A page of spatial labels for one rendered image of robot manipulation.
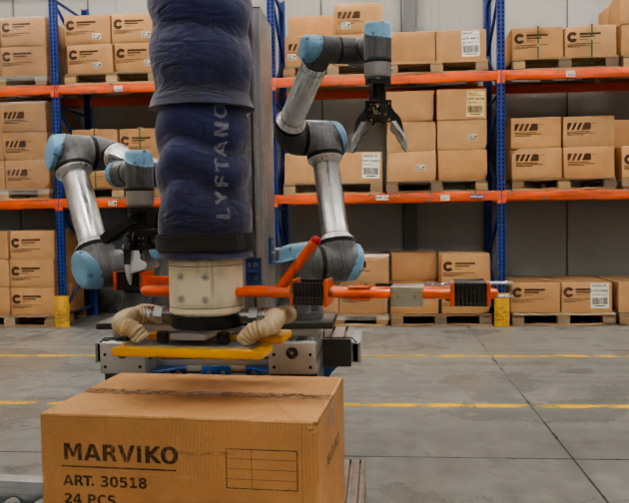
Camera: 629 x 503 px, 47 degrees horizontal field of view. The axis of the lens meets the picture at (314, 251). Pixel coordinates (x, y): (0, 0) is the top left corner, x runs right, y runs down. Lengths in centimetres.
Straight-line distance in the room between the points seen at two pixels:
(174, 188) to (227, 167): 12
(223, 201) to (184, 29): 37
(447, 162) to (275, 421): 753
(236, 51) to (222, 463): 88
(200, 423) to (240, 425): 8
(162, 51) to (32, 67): 828
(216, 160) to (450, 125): 742
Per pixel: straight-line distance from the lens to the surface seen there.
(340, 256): 224
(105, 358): 222
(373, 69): 202
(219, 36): 164
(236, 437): 153
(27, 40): 1000
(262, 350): 155
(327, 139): 236
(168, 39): 166
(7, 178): 991
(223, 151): 162
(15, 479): 240
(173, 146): 163
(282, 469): 153
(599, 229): 1055
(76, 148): 244
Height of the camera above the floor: 135
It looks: 3 degrees down
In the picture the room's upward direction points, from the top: 1 degrees counter-clockwise
